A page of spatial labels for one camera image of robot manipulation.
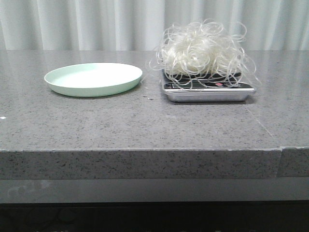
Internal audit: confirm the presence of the light green round plate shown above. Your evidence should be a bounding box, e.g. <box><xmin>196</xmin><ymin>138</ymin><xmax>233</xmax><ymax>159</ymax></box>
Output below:
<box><xmin>44</xmin><ymin>63</ymin><xmax>142</xmax><ymax>97</ymax></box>

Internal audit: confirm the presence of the white pleated curtain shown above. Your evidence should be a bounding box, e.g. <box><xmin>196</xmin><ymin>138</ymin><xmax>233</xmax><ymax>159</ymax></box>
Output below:
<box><xmin>0</xmin><ymin>0</ymin><xmax>309</xmax><ymax>51</ymax></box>

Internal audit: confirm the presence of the white vermicelli noodle bundle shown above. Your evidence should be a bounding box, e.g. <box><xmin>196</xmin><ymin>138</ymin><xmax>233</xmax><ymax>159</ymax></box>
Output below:
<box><xmin>149</xmin><ymin>19</ymin><xmax>258</xmax><ymax>88</ymax></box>

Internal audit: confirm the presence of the black silver electronic kitchen scale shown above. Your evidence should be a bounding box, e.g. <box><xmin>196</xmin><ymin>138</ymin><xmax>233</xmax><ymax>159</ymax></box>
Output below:
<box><xmin>162</xmin><ymin>71</ymin><xmax>256</xmax><ymax>102</ymax></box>

